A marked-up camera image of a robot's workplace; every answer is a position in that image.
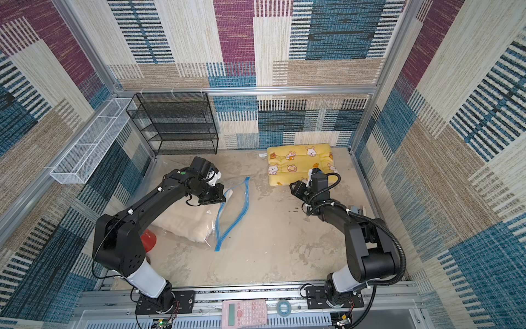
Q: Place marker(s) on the light blue tape roll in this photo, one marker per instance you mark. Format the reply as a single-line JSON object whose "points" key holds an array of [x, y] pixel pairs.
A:
{"points": [[283, 308]]}

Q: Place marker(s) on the white wire mesh basket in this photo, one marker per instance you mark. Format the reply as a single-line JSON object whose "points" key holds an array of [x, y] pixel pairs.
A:
{"points": [[84, 156]]}

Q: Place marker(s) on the cream fleece blanket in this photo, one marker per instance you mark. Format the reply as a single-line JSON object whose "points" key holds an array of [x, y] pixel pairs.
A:
{"points": [[193, 223]]}

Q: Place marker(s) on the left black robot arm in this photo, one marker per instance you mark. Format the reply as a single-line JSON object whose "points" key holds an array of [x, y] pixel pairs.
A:
{"points": [[117, 240]]}

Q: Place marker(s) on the black wire mesh shelf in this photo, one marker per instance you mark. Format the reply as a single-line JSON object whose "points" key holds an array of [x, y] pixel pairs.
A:
{"points": [[175, 123]]}

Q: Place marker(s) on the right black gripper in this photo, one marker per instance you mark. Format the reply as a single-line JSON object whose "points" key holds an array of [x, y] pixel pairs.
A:
{"points": [[299, 190]]}

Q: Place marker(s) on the red pencil cup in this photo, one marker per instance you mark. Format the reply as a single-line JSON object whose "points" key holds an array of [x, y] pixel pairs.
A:
{"points": [[149, 240]]}

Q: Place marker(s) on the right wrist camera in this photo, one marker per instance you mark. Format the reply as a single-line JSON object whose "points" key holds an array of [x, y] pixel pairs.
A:
{"points": [[309, 174]]}

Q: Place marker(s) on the clear vacuum bag blue zipper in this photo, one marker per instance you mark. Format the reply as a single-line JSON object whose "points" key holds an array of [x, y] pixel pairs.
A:
{"points": [[233, 209]]}

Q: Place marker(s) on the pink calculator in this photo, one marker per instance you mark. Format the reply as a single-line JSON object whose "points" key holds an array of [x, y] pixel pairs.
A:
{"points": [[244, 313]]}

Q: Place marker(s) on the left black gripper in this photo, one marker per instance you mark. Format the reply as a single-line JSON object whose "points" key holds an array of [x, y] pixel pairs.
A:
{"points": [[219, 198]]}

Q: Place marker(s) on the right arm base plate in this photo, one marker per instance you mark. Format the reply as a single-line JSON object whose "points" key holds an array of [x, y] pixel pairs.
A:
{"points": [[322, 297]]}

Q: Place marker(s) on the yellow cartoon print blanket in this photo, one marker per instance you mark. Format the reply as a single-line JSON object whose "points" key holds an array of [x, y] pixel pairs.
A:
{"points": [[290, 163]]}

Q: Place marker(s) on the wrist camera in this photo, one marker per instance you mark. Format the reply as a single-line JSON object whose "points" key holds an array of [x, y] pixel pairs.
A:
{"points": [[213, 177], [309, 174]]}

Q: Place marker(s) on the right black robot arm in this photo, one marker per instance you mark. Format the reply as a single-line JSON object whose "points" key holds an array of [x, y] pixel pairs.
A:
{"points": [[374, 256]]}

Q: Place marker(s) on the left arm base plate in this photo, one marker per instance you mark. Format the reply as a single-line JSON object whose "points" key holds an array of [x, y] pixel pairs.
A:
{"points": [[180, 302]]}

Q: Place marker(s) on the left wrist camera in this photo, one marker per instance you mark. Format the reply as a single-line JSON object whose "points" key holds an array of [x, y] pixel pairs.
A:
{"points": [[213, 177]]}

